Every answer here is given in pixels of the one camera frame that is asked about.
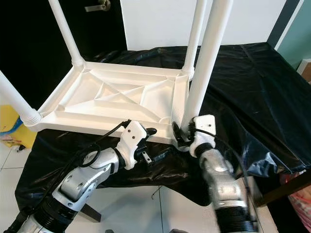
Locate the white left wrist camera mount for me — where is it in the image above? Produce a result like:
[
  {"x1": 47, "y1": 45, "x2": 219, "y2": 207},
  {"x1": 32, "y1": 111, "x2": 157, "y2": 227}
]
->
[{"x1": 117, "y1": 120, "x2": 147, "y2": 169}]

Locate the silver door handle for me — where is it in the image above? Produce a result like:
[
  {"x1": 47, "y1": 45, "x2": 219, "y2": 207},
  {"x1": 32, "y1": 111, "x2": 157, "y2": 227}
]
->
[{"x1": 84, "y1": 0, "x2": 111, "y2": 13}]

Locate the yellow bag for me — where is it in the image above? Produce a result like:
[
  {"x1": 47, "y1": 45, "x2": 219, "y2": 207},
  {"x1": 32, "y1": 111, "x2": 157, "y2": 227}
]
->
[{"x1": 0, "y1": 104, "x2": 37, "y2": 149}]

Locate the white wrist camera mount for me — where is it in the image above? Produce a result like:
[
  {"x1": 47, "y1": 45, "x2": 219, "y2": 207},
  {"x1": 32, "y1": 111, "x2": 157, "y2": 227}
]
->
[
  {"x1": 117, "y1": 120, "x2": 147, "y2": 169},
  {"x1": 187, "y1": 115, "x2": 217, "y2": 153}
]

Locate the white plastic table leg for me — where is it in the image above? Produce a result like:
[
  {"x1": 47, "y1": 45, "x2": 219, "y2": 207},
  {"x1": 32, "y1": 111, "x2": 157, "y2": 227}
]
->
[
  {"x1": 180, "y1": 0, "x2": 234, "y2": 129},
  {"x1": 0, "y1": 73, "x2": 42, "y2": 128},
  {"x1": 181, "y1": 0, "x2": 207, "y2": 78},
  {"x1": 49, "y1": 0, "x2": 86, "y2": 67}
]

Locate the black door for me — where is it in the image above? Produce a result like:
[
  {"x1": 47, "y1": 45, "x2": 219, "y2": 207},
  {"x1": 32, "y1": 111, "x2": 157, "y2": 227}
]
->
[{"x1": 0, "y1": 0, "x2": 127, "y2": 110}]

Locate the brown wooden cabinet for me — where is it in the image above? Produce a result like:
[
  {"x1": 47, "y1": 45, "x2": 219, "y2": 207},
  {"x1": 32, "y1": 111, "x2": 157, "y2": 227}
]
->
[{"x1": 297, "y1": 59, "x2": 311, "y2": 83}]

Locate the white board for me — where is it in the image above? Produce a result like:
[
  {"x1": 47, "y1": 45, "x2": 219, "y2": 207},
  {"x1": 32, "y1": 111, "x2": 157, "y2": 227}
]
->
[{"x1": 121, "y1": 0, "x2": 287, "y2": 51}]

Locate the white plastic table top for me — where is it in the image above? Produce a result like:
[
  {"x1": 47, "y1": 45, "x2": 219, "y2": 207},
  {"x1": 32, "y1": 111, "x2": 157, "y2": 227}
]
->
[{"x1": 29, "y1": 61, "x2": 192, "y2": 146}]

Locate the black plastic sheet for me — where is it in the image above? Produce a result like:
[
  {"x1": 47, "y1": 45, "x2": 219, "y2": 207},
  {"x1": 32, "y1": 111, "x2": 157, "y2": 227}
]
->
[{"x1": 15, "y1": 43, "x2": 311, "y2": 219}]

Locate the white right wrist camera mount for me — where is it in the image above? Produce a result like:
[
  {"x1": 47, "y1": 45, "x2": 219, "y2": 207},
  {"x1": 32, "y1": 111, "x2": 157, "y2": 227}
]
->
[{"x1": 187, "y1": 115, "x2": 217, "y2": 153}]

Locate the pink plastic bag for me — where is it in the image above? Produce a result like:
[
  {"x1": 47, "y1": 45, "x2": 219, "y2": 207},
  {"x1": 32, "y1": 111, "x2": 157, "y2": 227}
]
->
[{"x1": 279, "y1": 172, "x2": 311, "y2": 219}]

